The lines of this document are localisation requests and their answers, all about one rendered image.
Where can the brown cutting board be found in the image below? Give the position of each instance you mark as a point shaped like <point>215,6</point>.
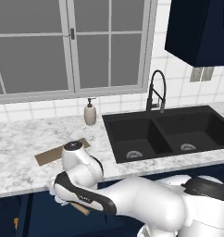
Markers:
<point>49,156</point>

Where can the navy cupboard door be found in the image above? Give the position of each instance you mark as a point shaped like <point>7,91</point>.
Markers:
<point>6,216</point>

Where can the grey framed window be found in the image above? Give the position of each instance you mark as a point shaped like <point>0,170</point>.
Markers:
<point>86,46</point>

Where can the dark window latch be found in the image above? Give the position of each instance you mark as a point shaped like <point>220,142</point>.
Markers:
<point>72,33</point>

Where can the navy drawer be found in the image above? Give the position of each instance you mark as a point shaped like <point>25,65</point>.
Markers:
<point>46,220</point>

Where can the navy sink cupboard front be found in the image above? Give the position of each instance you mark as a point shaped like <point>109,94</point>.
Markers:
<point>209,170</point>

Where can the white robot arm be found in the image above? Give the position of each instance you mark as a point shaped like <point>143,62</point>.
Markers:
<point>154,203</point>

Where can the black double sink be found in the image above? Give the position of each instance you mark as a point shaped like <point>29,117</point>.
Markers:
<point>166,132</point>

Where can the grey wall socket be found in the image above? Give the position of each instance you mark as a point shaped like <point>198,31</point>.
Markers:
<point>207,73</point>
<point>196,74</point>

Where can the beige soap dispenser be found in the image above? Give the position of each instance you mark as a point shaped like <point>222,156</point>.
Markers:
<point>90,115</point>

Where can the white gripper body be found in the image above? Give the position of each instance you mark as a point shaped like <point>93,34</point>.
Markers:
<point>62,201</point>

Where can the black spring tap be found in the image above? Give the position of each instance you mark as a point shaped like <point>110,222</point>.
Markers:
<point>154,92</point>

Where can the navy wall cupboard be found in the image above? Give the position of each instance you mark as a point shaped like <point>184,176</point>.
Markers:
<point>200,31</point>

